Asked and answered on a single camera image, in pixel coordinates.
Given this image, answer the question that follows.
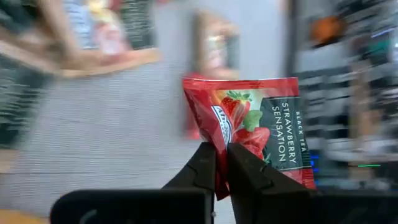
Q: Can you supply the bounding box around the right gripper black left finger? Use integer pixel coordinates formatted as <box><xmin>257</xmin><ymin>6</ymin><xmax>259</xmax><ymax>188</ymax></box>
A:
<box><xmin>161</xmin><ymin>142</ymin><xmax>218</xmax><ymax>191</ymax></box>

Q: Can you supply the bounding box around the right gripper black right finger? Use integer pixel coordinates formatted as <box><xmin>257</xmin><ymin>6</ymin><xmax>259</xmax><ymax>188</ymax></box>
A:
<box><xmin>226</xmin><ymin>143</ymin><xmax>313</xmax><ymax>192</ymax></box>

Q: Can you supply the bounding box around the red strawberry tea packet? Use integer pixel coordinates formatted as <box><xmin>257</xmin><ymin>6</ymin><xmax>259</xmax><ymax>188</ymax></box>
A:
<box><xmin>182</xmin><ymin>77</ymin><xmax>317</xmax><ymax>201</ymax></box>
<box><xmin>183</xmin><ymin>72</ymin><xmax>203</xmax><ymax>141</ymax></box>

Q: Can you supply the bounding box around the grey woven placemat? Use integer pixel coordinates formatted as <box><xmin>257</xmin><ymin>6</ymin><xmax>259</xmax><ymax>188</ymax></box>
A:
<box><xmin>0</xmin><ymin>62</ymin><xmax>218</xmax><ymax>217</ymax></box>

